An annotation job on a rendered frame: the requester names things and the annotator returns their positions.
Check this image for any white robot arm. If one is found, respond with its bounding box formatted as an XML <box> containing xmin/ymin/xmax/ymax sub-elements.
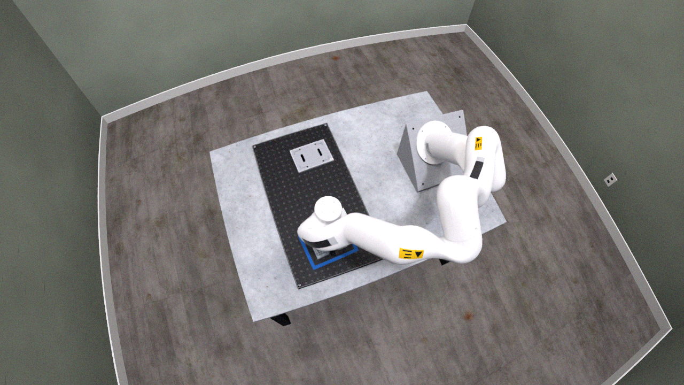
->
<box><xmin>298</xmin><ymin>121</ymin><xmax>506</xmax><ymax>265</ymax></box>

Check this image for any blue rectangular tape outline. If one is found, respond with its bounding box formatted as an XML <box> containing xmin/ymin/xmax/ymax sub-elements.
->
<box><xmin>299</xmin><ymin>238</ymin><xmax>358</xmax><ymax>270</ymax></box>

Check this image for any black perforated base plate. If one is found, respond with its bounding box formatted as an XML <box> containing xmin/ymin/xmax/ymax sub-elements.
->
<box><xmin>252</xmin><ymin>123</ymin><xmax>383</xmax><ymax>289</ymax></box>

